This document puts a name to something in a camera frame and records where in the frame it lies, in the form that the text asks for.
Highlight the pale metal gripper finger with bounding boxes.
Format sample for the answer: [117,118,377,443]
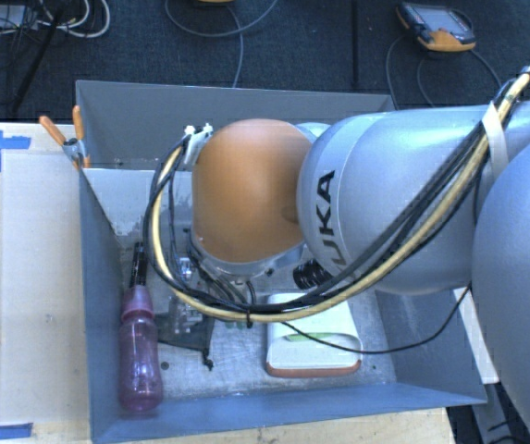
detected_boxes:
[177,308,203,337]
[166,294,187,325]

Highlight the grey metal bin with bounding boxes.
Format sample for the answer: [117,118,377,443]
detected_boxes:
[74,80,489,444]

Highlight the pink plastic bottle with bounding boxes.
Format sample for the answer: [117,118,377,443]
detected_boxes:
[117,284,165,414]

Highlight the white box with orange edge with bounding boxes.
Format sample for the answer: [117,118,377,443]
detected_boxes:
[265,291,364,379]

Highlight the pale wood flat board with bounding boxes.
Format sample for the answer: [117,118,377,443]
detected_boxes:
[0,148,91,428]

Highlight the black cylinder on white bracket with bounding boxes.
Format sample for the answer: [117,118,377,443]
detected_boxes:
[291,256,336,291]

